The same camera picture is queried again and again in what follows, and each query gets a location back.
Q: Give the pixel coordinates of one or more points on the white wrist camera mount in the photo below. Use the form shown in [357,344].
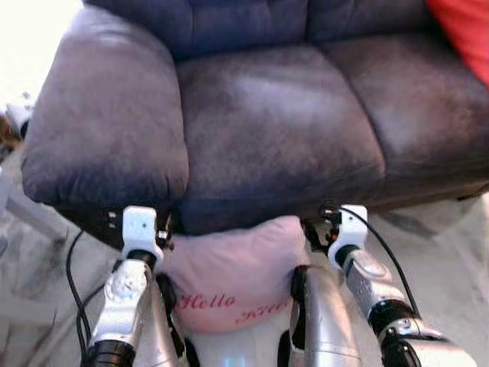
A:
[352,223]
[140,225]

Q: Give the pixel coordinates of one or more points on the pink Hello Kitty pillow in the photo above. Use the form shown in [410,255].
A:
[229,267]

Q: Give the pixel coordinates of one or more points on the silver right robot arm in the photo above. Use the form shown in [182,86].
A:
[374,284]

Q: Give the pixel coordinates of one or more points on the silver left robot leg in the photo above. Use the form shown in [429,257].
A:
[164,306]

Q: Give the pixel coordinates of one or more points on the robot waist with blue lights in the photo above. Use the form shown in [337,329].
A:
[229,356]

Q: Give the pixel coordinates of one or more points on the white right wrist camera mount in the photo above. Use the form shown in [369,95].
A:
[352,223]

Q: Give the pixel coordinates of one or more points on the silver robot leg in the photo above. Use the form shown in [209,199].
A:
[164,306]
[325,321]

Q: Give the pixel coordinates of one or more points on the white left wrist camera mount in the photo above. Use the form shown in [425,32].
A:
[140,225]

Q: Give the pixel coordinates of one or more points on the dark blue-grey fabric sofa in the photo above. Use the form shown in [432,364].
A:
[267,115]

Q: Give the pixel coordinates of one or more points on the red pillow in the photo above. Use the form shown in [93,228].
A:
[466,30]

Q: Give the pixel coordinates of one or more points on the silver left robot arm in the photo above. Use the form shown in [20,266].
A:
[122,298]

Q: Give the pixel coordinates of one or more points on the silver right robot leg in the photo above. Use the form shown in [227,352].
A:
[325,321]

